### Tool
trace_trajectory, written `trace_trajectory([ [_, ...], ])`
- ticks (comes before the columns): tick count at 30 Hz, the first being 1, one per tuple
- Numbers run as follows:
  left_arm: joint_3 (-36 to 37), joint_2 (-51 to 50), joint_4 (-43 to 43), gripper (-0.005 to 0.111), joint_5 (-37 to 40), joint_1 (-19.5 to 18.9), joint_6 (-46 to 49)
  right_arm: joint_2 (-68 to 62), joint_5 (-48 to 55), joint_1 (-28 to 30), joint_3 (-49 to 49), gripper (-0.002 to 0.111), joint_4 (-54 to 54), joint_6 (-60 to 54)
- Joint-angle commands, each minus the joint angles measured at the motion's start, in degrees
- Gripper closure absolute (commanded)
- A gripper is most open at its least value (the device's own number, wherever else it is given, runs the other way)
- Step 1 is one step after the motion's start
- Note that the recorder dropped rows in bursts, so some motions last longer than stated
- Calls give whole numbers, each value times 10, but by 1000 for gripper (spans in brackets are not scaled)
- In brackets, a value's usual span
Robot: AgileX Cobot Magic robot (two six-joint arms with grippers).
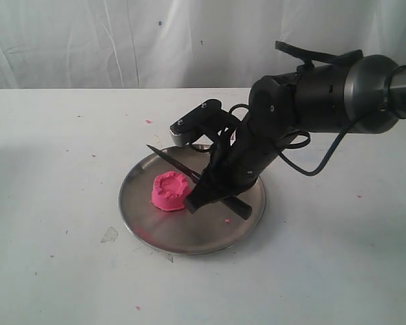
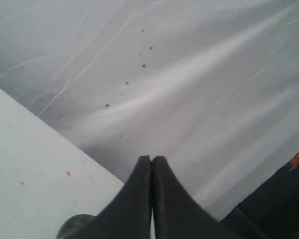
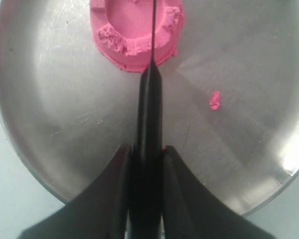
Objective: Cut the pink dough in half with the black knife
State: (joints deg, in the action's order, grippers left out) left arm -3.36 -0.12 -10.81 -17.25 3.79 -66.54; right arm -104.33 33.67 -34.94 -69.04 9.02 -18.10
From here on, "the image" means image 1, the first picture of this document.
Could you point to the pink clay lump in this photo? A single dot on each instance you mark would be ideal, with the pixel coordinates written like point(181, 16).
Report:
point(169, 191)

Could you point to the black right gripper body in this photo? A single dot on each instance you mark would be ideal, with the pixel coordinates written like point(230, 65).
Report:
point(234, 169)

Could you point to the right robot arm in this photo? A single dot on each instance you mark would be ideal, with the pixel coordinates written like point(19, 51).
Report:
point(368, 97)

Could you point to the white backdrop curtain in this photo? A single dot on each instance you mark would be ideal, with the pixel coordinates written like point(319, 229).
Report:
point(175, 44)

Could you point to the round stainless steel plate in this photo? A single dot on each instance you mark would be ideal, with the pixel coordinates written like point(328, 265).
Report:
point(181, 232)

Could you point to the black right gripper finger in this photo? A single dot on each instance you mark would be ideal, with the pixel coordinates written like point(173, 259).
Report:
point(208, 190)

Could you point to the black knife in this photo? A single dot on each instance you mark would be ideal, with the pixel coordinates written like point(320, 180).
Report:
point(236, 205)

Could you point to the clear tape scrap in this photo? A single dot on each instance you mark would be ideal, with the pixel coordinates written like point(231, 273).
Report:
point(110, 236)

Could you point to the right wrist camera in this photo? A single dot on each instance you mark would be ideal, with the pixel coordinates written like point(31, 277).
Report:
point(198, 122)

